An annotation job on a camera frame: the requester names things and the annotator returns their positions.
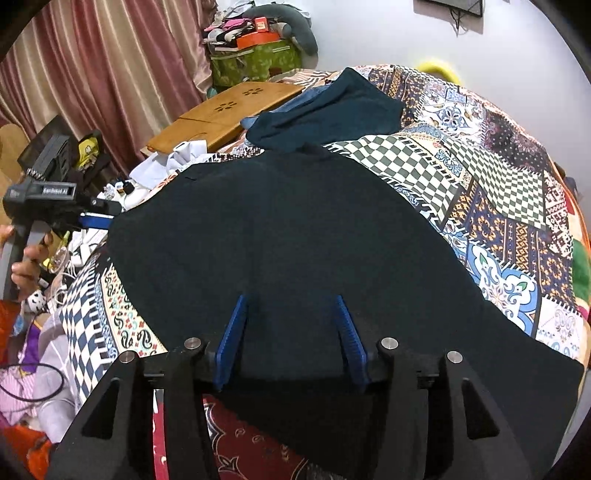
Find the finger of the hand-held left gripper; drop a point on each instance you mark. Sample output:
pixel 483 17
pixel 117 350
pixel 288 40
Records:
pixel 94 220

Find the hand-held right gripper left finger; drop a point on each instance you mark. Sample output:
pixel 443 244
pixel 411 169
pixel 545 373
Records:
pixel 233 332

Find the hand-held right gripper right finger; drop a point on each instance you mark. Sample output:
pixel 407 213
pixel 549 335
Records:
pixel 348 334

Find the black pants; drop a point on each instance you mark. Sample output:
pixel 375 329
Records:
pixel 295 277

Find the person's left hand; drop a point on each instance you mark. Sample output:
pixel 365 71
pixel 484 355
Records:
pixel 28 263

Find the white cloth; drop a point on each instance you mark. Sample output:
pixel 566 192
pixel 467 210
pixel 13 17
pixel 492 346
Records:
pixel 171 161

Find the red patterned blanket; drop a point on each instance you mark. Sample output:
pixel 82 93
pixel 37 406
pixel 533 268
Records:
pixel 244 443

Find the pink striped curtain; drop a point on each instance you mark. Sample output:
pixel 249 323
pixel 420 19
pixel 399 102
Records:
pixel 97 69

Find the wooden lap desk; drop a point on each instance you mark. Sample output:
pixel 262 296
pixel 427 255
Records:
pixel 221 117

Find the grey patterned bedding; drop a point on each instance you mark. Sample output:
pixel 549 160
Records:
pixel 46 392

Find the patchwork printed bedsheet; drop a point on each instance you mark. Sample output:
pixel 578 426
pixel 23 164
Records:
pixel 485 194

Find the blue denim garment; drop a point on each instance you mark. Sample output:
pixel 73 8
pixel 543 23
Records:
pixel 281 108

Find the dark teal garment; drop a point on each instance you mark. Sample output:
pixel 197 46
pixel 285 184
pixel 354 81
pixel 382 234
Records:
pixel 332 115

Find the green patterned storage bag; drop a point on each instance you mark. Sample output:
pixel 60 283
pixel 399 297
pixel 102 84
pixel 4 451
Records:
pixel 254 62

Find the orange box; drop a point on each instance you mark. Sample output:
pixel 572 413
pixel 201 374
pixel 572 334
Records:
pixel 258 39

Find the grey neck pillow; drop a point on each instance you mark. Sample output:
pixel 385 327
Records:
pixel 295 27

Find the yellow round object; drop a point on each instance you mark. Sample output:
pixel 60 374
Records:
pixel 438 67

